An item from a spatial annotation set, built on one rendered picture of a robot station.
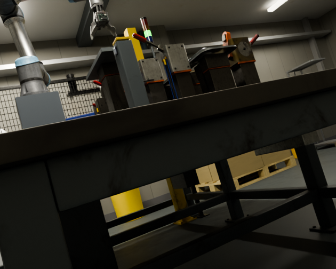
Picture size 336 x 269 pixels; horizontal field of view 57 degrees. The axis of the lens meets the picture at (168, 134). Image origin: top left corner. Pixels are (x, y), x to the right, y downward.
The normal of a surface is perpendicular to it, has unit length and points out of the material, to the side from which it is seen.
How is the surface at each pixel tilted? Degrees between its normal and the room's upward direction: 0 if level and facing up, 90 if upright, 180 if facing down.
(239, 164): 90
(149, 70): 90
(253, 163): 90
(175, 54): 90
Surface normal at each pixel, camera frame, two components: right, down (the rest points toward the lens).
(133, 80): 0.42, -0.20
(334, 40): -0.87, 0.21
